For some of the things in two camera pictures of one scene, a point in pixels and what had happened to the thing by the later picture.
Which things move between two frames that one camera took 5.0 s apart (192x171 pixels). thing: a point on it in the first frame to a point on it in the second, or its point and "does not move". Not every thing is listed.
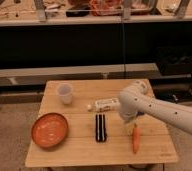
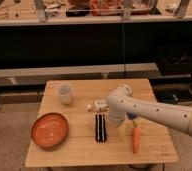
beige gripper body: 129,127 to 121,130
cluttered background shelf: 16,13 does not move
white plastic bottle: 109,104 does not move
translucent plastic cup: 65,90 does not move
